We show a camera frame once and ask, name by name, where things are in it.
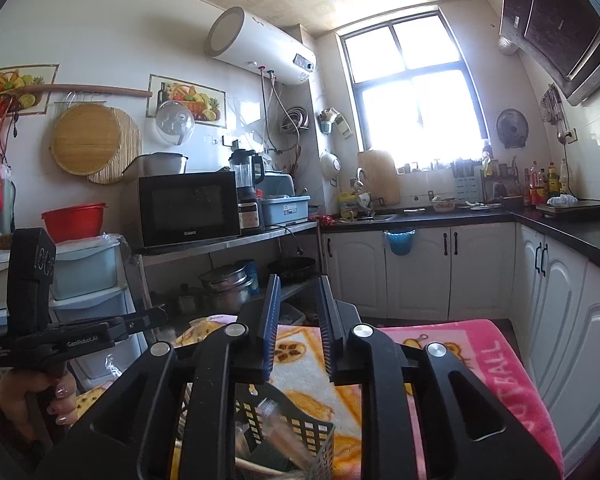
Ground long wooden rolling pin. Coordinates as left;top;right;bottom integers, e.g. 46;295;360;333
0;84;153;100

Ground black mesh utensil basket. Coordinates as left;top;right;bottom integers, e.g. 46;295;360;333
172;382;337;480

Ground black microwave oven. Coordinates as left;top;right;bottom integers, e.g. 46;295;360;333
138;171;242;250

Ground light blue drawer cabinet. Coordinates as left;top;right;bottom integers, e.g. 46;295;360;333
47;234;148;381

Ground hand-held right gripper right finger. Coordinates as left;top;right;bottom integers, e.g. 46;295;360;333
316;275;563;480

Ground red plastic basin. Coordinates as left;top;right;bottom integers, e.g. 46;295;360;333
41;203;107;243

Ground black range hood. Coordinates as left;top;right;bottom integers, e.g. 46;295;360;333
499;0;600;107

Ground round wall fan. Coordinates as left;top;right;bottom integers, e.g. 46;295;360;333
496;108;530;150

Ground round bamboo tray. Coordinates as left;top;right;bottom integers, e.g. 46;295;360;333
50;102;123;177

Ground steel cooking pot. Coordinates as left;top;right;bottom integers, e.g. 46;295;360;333
198;265;255;311

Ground pink printed blanket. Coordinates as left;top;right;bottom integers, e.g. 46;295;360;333
75;314;565;480

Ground white water heater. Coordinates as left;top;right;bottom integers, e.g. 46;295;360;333
205;6;317;86

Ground metal shelf table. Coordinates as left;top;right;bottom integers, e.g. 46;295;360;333
132;220;326;331

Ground clear plastic utensil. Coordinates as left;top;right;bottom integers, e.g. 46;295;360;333
257;397;316;466

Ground black blender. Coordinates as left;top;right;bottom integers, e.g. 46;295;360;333
228;147;265;233

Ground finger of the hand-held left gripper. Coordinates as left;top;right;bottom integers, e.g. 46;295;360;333
112;304;168;341

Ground black frying pan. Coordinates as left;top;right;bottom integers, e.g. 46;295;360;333
267;256;317;283

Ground coiled metal hose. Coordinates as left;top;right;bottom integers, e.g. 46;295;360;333
280;105;312;133

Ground blue plastic container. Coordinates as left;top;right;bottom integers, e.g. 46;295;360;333
237;259;261;293

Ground wooden cutting board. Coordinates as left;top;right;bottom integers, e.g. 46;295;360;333
356;150;401;206

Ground fruit wall poster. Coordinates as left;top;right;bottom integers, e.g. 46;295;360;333
146;74;227;128
0;64;60;117

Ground round straw mat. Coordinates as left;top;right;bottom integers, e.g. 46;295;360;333
87;106;143;186

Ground red label sauce bottle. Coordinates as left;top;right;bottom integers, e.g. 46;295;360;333
529;161;546;206

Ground white hanging colander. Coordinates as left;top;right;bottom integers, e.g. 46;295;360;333
319;151;341;178

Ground kitchen window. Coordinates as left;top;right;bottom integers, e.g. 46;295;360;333
337;7;491;166

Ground hanging metal ladles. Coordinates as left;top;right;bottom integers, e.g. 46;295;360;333
540;84;566;146

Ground blue dish drainer box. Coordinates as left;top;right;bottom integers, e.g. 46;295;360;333
260;172;312;227

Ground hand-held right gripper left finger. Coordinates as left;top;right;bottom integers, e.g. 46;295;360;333
34;274;282;480

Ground black induction cooktop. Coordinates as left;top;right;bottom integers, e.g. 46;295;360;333
536;200;600;220

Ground white kitchen cabinets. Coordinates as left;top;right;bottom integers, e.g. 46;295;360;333
320;222;600;476

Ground person's left hand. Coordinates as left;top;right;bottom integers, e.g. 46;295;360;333
0;367;79;443

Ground dark spice rack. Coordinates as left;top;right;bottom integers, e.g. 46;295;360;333
481;157;523;206

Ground clear plastic dome cover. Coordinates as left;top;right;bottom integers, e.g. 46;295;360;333
155;100;196;148

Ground blue hanging bin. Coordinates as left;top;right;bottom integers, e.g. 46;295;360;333
382;229;417;257

